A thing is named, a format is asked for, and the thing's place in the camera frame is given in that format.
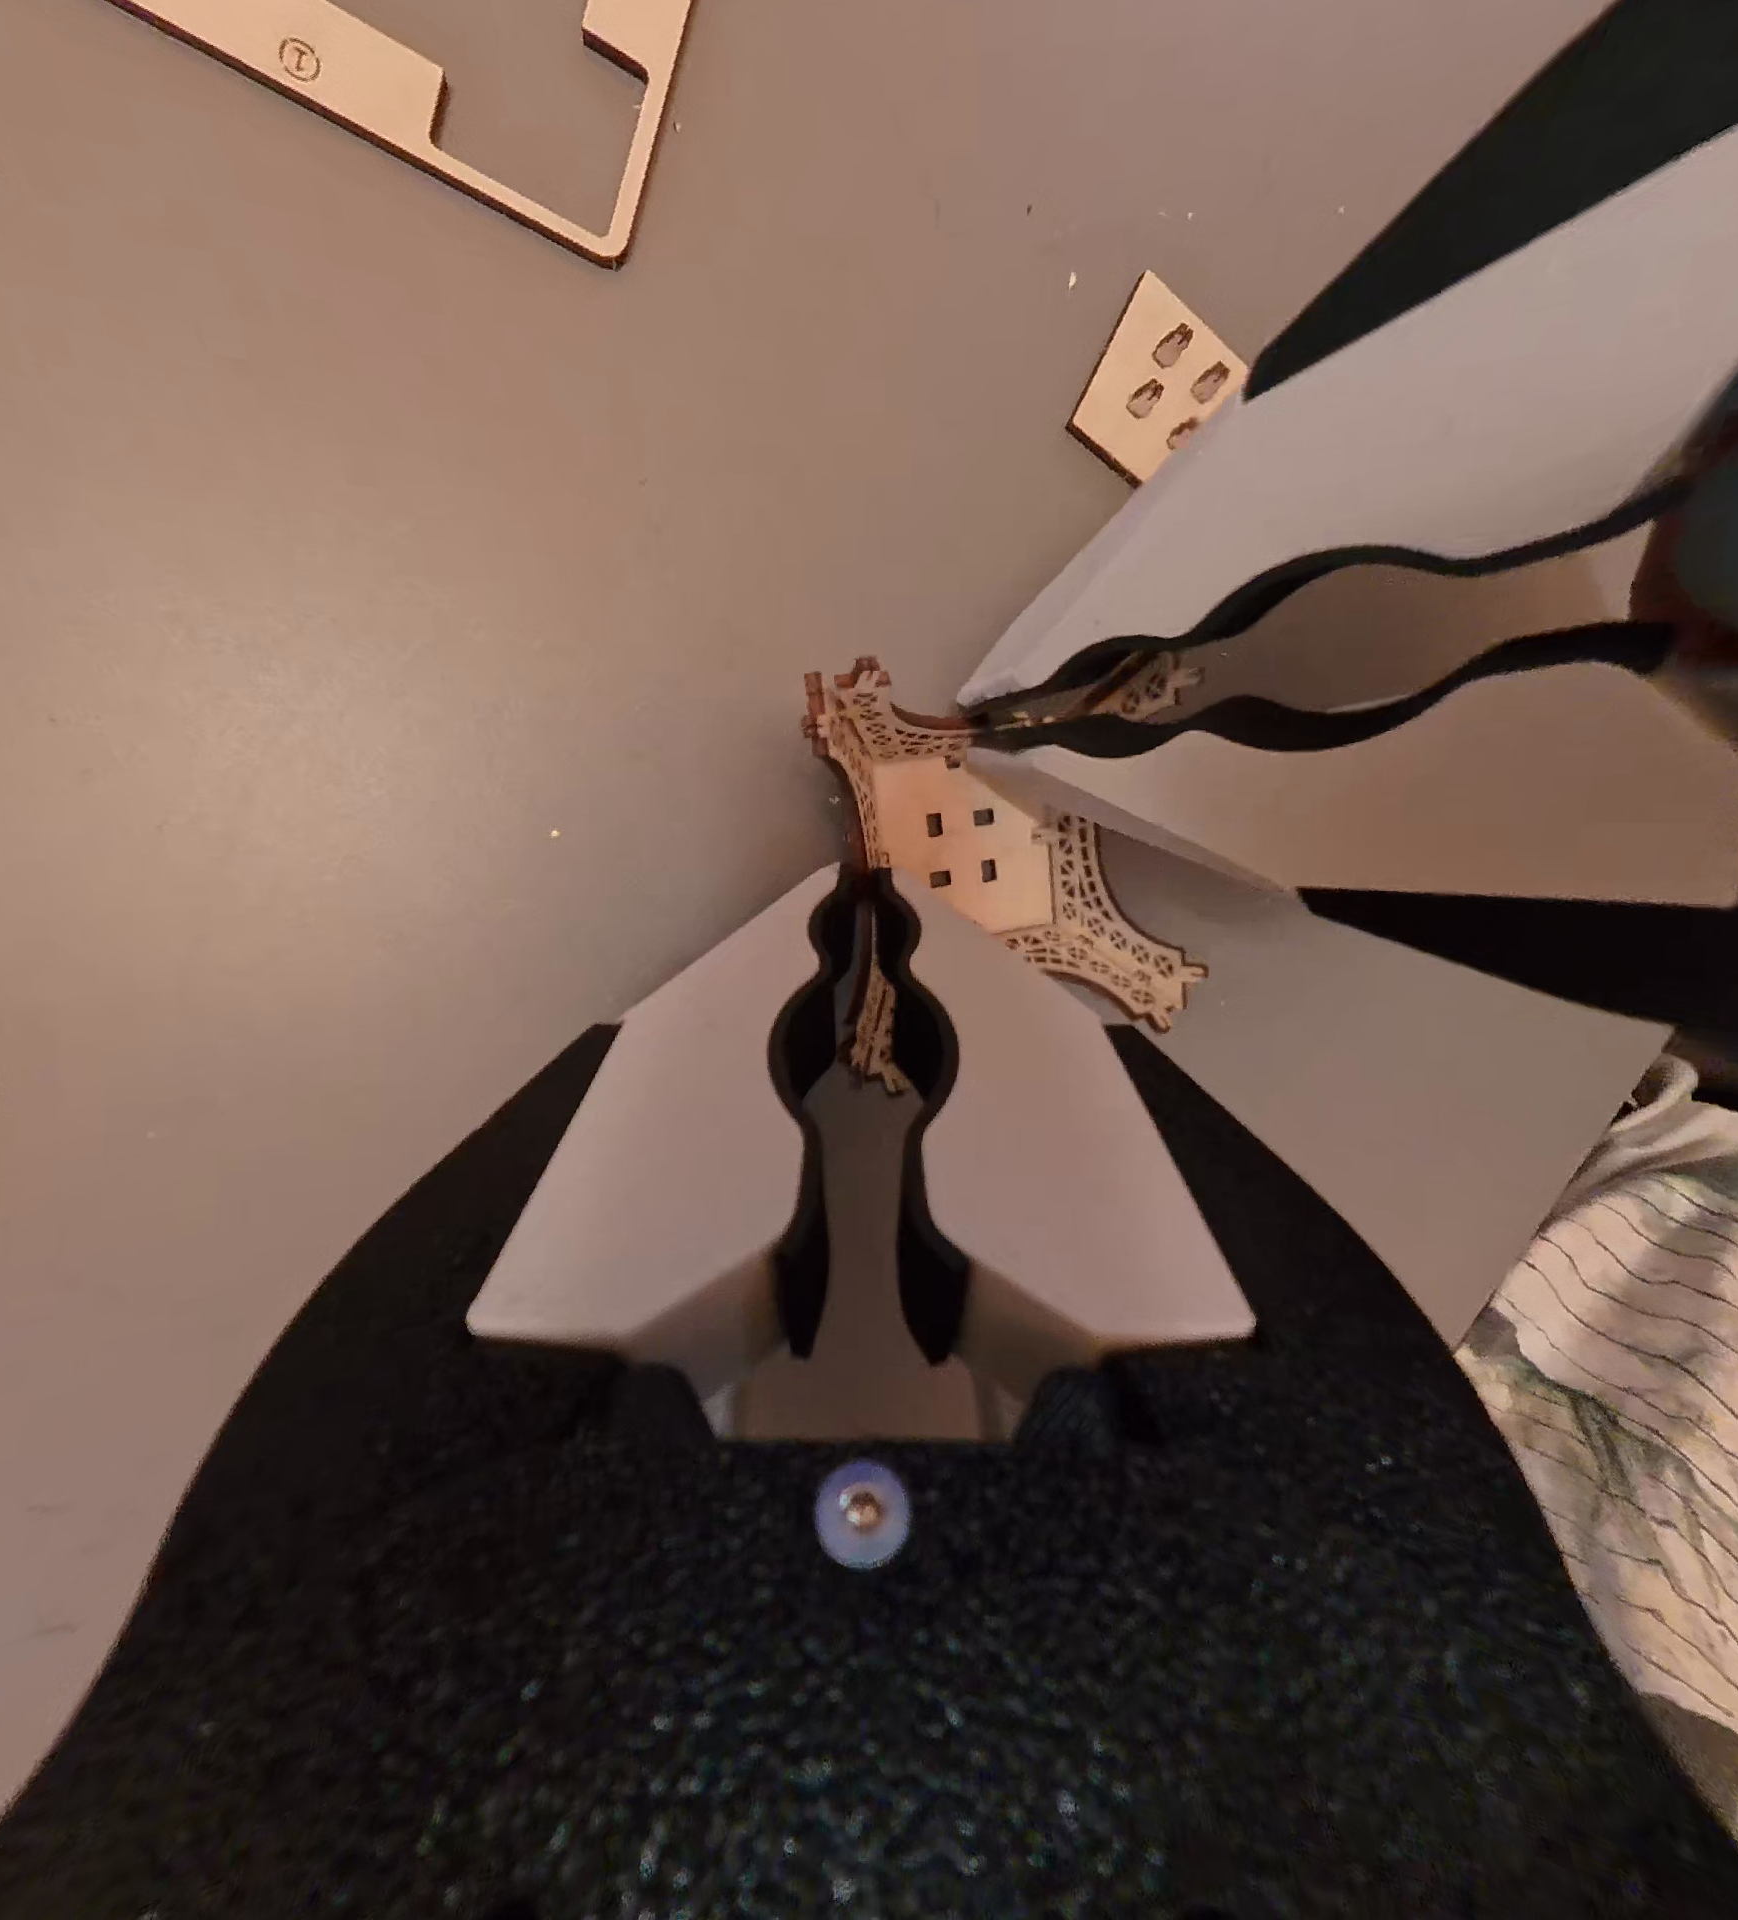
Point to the grey desk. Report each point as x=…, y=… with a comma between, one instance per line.
x=282, y=675

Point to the wooden puzzle frame sheet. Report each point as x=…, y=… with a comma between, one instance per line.
x=359, y=74

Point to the person's printed shirt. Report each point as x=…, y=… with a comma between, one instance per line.
x=1632, y=1425

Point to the wooden tower base model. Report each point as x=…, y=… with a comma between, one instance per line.
x=943, y=815

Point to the small square wooden piece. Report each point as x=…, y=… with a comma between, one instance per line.
x=1130, y=381

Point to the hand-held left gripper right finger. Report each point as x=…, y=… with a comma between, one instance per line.
x=1079, y=1170

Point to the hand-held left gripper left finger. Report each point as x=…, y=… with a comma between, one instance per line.
x=643, y=1170

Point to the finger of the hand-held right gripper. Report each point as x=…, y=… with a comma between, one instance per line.
x=1439, y=405
x=1486, y=811

